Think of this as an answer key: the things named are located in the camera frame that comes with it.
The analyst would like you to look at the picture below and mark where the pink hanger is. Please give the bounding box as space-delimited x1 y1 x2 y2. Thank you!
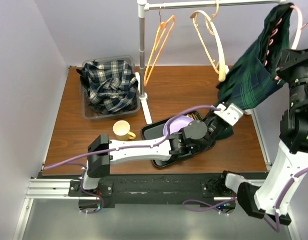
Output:
263 4 308 87

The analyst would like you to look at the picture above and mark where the green plaid skirt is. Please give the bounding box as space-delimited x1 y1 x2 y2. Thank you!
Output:
215 2 294 141

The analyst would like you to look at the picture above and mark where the cream wooden hanger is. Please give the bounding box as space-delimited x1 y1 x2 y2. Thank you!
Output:
189 0 231 83

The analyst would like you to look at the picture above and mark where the orange plastic hanger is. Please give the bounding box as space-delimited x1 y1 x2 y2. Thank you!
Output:
143 15 175 87

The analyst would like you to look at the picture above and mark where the navy white plaid skirt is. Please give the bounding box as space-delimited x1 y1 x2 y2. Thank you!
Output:
76 59 138 115

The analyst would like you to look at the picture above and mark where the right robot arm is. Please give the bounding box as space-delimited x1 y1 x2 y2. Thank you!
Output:
213 49 308 226

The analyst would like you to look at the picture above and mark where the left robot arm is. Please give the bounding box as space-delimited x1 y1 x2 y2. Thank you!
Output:
79 111 230 196

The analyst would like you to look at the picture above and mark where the gold spoon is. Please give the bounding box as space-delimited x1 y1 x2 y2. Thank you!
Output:
186 113 198 120

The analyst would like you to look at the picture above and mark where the purple plate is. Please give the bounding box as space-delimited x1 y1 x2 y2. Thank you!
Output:
169 115 194 134

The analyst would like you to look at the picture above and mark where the black tray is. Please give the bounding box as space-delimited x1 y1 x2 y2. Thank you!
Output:
140 109 216 169

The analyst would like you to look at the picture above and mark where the yellow mug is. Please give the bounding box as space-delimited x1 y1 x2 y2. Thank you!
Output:
113 120 136 141

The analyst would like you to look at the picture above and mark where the clear plastic bin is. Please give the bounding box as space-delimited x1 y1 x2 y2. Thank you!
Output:
80 55 140 121

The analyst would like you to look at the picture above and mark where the white metal clothes rack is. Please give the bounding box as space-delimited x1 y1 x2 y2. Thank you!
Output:
136 0 284 124

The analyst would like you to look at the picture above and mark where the black mounting base plate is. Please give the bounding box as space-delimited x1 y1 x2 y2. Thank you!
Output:
38 173 236 211

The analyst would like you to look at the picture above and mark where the aluminium frame rail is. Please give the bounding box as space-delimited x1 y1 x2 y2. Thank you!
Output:
13 174 101 240

